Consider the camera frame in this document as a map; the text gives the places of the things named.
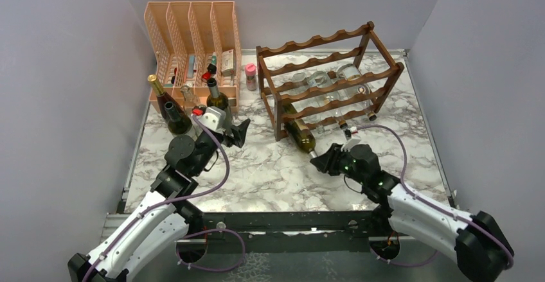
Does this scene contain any red capped small bottle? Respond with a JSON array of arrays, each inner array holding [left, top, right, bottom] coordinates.
[[201, 52, 217, 82]]

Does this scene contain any red wine bottle gold cap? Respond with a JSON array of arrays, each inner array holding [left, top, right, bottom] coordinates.
[[147, 74, 183, 119]]

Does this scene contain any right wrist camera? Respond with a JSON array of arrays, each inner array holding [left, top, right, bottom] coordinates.
[[341, 127, 361, 152]]

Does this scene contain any green wine bottle brown label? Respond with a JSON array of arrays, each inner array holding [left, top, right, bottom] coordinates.
[[206, 78, 233, 121]]

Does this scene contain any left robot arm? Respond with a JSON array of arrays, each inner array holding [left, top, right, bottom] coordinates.
[[67, 114, 251, 281]]

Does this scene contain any pink capped jar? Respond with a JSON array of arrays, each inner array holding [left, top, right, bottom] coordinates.
[[244, 63, 258, 91]]

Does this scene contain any clear glass bottle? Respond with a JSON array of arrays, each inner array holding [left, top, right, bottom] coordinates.
[[307, 70, 349, 130], [181, 85, 201, 110], [289, 73, 325, 135]]

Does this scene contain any brown wooden wine rack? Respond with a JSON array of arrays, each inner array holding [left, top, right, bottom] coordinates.
[[256, 21, 405, 142]]

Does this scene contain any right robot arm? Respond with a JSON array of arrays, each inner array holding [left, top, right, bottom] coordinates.
[[310, 143, 514, 281]]

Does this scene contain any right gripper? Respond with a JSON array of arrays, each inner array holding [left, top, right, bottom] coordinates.
[[311, 143, 367, 185]]

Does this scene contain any small white box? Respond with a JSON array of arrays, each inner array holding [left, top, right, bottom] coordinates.
[[221, 49, 237, 76]]

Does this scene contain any clear bottle with cork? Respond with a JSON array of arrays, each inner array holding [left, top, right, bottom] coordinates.
[[334, 64, 371, 122]]

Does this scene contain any black mounting rail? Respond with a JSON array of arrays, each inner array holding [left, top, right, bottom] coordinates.
[[175, 211, 403, 261]]

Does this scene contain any orange plastic file organizer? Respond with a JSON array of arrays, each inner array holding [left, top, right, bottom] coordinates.
[[144, 1, 242, 112]]

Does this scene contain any dark bottle white label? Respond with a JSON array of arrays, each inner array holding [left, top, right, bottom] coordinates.
[[165, 101, 193, 135]]

